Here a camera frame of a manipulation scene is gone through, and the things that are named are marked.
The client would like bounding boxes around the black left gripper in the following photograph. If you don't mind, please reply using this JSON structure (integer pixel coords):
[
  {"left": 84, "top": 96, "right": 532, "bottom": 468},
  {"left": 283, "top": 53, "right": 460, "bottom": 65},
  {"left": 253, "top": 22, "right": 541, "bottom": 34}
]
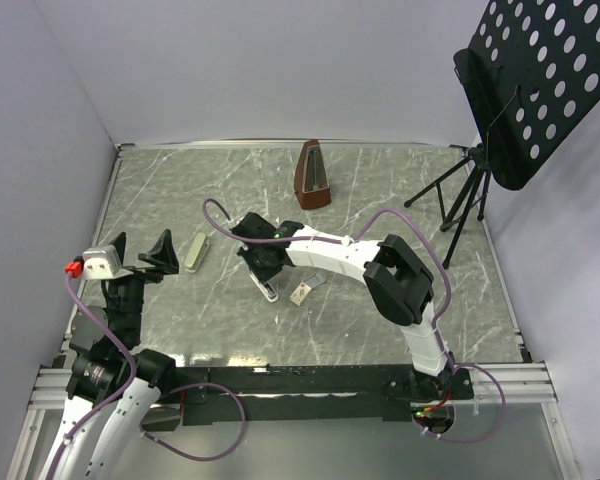
[{"left": 106, "top": 227, "right": 177, "bottom": 344}]

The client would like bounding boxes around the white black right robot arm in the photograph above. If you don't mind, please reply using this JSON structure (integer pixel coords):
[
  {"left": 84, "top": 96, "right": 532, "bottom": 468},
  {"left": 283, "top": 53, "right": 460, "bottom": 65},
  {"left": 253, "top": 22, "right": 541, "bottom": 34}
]
[{"left": 231, "top": 212, "right": 452, "bottom": 398}]

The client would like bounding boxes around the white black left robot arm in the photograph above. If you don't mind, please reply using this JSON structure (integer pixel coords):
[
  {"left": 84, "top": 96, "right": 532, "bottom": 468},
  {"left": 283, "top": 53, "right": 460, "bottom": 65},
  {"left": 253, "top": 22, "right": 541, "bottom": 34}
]
[{"left": 40, "top": 230, "right": 179, "bottom": 479}]

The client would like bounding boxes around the white staple box sleeve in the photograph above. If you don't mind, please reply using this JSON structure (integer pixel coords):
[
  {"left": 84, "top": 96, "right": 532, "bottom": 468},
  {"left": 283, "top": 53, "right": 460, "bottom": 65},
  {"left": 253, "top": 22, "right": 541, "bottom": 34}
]
[{"left": 290, "top": 282, "right": 313, "bottom": 306}]

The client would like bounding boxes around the brown wooden metronome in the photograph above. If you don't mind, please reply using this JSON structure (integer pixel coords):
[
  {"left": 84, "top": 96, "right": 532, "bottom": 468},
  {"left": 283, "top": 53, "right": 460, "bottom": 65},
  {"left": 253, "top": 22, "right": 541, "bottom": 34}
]
[{"left": 294, "top": 140, "right": 331, "bottom": 210}]

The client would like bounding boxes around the black perforated music stand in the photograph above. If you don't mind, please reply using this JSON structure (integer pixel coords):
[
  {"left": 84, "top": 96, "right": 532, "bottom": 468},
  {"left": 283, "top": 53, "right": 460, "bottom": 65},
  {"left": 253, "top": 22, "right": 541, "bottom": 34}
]
[{"left": 403, "top": 0, "right": 600, "bottom": 270}]

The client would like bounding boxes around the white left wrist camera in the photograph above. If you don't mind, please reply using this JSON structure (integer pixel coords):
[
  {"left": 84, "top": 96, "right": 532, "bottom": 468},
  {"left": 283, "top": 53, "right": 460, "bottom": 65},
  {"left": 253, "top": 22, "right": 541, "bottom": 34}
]
[{"left": 65, "top": 245, "right": 131, "bottom": 281}]

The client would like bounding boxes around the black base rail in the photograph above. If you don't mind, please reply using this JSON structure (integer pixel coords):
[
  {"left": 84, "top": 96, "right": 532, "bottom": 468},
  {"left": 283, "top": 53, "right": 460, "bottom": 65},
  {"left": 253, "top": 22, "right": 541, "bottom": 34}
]
[{"left": 157, "top": 364, "right": 474, "bottom": 426}]

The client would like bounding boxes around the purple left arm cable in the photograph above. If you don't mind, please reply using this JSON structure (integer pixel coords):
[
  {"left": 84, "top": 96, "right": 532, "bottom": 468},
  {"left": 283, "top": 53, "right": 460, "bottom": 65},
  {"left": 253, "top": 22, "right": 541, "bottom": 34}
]
[{"left": 44, "top": 269, "right": 246, "bottom": 480}]

